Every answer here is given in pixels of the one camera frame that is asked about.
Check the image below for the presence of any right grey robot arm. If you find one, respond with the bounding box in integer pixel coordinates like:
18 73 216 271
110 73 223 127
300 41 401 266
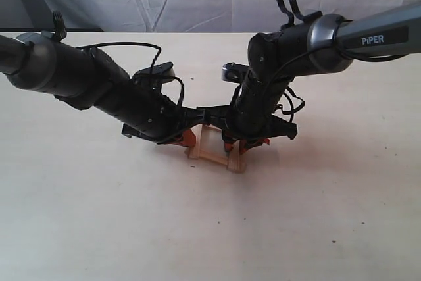
209 3 420 153

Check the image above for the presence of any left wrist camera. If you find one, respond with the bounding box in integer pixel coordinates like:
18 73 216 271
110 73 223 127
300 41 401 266
132 61 176 84

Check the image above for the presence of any plain wooden strip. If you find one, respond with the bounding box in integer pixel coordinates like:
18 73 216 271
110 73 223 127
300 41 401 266
227 142 247 174
185 124 203 159

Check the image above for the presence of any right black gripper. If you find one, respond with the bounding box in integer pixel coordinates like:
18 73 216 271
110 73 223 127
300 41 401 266
204 70 297 155

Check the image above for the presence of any wooden strip with holes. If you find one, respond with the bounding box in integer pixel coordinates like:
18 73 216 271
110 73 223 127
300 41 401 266
198 149 229 166
202 124 221 131

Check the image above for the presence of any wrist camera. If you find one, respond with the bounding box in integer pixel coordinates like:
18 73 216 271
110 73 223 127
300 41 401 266
221 62 249 84
132 61 176 84

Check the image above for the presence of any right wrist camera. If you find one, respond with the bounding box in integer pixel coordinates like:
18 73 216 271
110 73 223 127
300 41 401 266
221 62 249 84

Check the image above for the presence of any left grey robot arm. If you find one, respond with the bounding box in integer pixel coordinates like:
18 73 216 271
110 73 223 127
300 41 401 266
1 33 204 147

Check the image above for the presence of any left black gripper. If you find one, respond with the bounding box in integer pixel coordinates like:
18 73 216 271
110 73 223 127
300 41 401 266
95 80 203 148

